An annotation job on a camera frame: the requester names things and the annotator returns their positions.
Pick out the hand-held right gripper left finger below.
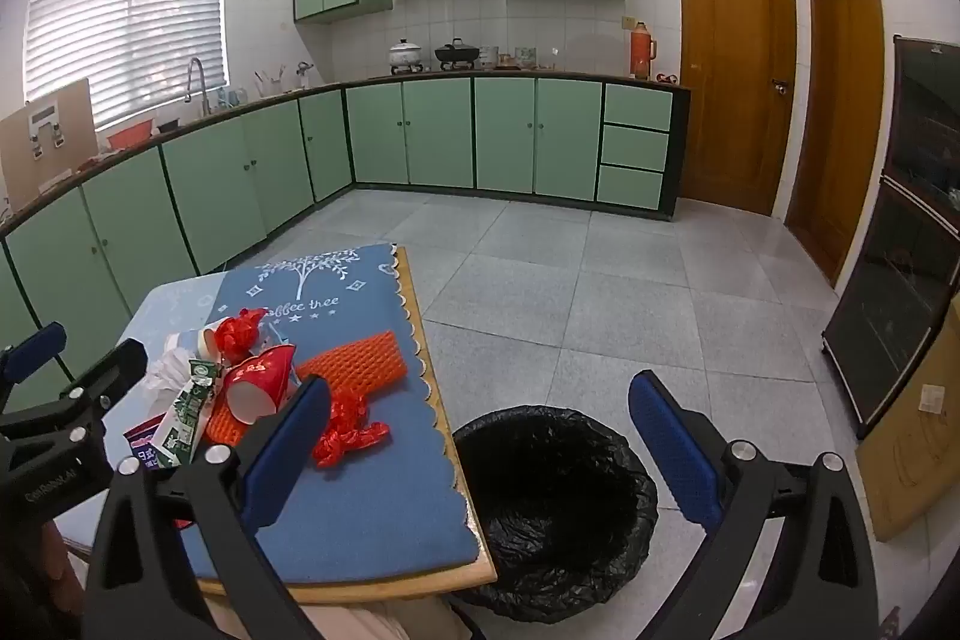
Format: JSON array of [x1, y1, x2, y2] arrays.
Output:
[[86, 376, 335, 640]]

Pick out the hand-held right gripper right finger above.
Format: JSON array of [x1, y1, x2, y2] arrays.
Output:
[[628, 370, 882, 640]]

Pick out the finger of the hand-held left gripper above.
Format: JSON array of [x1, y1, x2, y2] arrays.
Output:
[[0, 321, 68, 420], [41, 338, 149, 435]]

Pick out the blue white paper cup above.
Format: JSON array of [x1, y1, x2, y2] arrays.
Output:
[[166, 323, 226, 362]]

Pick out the red plastic bag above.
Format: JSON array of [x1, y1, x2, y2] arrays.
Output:
[[214, 308, 269, 363]]

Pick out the trash bin with black bag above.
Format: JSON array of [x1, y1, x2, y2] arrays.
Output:
[[448, 405, 659, 624]]

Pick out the person's left hand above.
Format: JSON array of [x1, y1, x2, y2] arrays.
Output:
[[37, 524, 85, 615]]

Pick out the white crumpled tissue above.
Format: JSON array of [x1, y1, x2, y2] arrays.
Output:
[[142, 347, 200, 412]]

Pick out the red plastic wrapper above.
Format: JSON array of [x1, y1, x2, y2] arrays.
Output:
[[311, 389, 392, 470]]

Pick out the red paper cup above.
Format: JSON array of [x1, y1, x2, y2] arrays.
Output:
[[223, 344, 299, 427]]

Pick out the light blue tablecloth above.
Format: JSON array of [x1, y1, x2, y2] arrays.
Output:
[[56, 280, 226, 551]]

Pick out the red blue snack packet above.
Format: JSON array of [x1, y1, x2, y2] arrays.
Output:
[[124, 419, 162, 468]]

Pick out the green white milk carton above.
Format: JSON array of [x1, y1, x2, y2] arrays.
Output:
[[146, 359, 222, 468]]

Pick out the orange foam net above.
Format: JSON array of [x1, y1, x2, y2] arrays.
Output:
[[204, 330, 410, 446]]

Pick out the blue tree-print table mat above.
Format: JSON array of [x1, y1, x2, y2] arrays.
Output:
[[180, 242, 481, 585]]

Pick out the person's beige trousers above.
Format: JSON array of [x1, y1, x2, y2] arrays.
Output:
[[300, 599, 470, 640]]

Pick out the wooden table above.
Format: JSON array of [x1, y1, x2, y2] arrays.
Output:
[[56, 244, 500, 611]]

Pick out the red basin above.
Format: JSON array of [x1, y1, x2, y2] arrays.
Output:
[[105, 122, 155, 150]]

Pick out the cardboard board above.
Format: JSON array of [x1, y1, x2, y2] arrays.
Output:
[[0, 77, 100, 210]]

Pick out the cardboard box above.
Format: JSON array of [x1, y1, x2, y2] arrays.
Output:
[[855, 302, 960, 543]]

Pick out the black glass cabinet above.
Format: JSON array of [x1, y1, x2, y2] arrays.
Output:
[[821, 35, 960, 438]]

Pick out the metal faucet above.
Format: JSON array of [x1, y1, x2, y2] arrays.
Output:
[[185, 56, 212, 116]]

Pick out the green base cabinets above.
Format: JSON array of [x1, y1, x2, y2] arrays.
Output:
[[0, 74, 691, 401]]

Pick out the white window blinds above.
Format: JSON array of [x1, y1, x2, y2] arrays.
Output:
[[22, 0, 230, 127]]

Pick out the closed wooden door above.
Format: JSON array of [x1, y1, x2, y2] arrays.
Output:
[[676, 0, 797, 217]]

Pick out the red thermos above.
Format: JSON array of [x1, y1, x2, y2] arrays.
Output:
[[628, 20, 658, 80]]

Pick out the black wok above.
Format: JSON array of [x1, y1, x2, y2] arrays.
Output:
[[435, 38, 481, 70]]

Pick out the wooden door with frame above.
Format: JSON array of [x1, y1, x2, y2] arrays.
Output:
[[784, 0, 890, 289]]

